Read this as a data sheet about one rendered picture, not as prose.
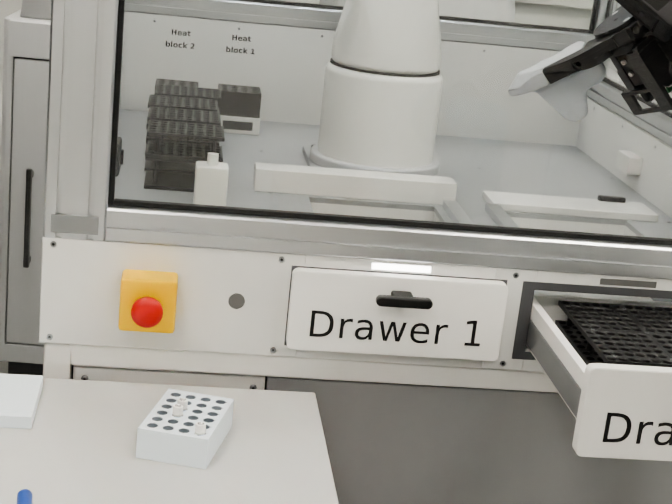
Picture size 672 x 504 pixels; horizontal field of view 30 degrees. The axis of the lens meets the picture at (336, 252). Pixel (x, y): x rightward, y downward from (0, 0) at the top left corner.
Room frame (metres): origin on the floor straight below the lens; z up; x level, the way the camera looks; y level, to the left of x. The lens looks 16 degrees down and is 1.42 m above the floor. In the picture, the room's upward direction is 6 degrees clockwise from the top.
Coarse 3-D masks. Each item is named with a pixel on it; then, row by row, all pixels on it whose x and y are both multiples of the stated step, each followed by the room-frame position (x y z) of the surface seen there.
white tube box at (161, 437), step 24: (168, 408) 1.39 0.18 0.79; (192, 408) 1.39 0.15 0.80; (216, 408) 1.40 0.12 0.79; (144, 432) 1.31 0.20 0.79; (168, 432) 1.31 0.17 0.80; (192, 432) 1.32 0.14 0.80; (216, 432) 1.34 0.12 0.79; (144, 456) 1.31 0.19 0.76; (168, 456) 1.31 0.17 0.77; (192, 456) 1.31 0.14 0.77
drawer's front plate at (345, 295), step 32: (320, 288) 1.57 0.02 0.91; (352, 288) 1.57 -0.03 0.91; (384, 288) 1.58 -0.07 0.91; (416, 288) 1.58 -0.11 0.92; (448, 288) 1.59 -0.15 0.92; (480, 288) 1.60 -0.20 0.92; (288, 320) 1.57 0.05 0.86; (320, 320) 1.57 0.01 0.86; (384, 320) 1.58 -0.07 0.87; (416, 320) 1.59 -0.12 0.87; (448, 320) 1.59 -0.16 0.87; (480, 320) 1.60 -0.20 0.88; (352, 352) 1.58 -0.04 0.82; (384, 352) 1.58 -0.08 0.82; (416, 352) 1.59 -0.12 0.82; (448, 352) 1.59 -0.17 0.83; (480, 352) 1.60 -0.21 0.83
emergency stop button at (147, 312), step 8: (136, 304) 1.49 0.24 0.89; (144, 304) 1.48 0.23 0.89; (152, 304) 1.49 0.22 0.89; (160, 304) 1.49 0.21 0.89; (136, 312) 1.48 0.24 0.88; (144, 312) 1.48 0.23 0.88; (152, 312) 1.48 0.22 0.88; (160, 312) 1.49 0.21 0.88; (136, 320) 1.48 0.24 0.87; (144, 320) 1.48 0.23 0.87; (152, 320) 1.49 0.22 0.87; (160, 320) 1.49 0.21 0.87
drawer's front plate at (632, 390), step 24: (600, 384) 1.32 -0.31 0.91; (624, 384) 1.33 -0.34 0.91; (648, 384) 1.33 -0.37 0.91; (600, 408) 1.32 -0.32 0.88; (624, 408) 1.33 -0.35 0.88; (648, 408) 1.33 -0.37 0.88; (576, 432) 1.33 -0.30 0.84; (600, 432) 1.32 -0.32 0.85; (624, 432) 1.33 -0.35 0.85; (648, 432) 1.33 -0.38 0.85; (600, 456) 1.33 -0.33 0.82; (624, 456) 1.33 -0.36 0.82; (648, 456) 1.33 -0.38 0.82
